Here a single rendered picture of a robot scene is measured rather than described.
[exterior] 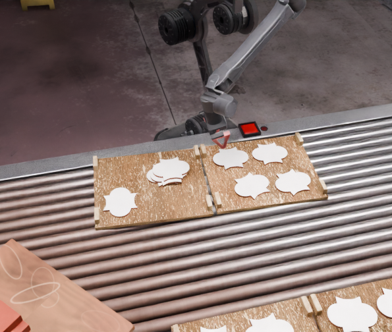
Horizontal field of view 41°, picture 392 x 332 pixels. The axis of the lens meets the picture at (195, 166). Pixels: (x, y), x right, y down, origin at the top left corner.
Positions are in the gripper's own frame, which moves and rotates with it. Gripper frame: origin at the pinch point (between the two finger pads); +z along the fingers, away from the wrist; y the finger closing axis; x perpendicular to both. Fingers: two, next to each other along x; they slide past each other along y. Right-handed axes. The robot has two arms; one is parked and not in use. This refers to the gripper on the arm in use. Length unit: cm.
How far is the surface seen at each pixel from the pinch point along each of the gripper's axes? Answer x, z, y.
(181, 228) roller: 23.3, 10.2, -26.9
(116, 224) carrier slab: 43.9, 2.7, -22.3
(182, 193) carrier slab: 19.6, 8.2, -12.6
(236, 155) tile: -4.6, 12.6, 1.8
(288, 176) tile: -19.6, 16.9, -13.2
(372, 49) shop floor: -159, 139, 207
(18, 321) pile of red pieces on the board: 59, -34, -76
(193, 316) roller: 27, 10, -61
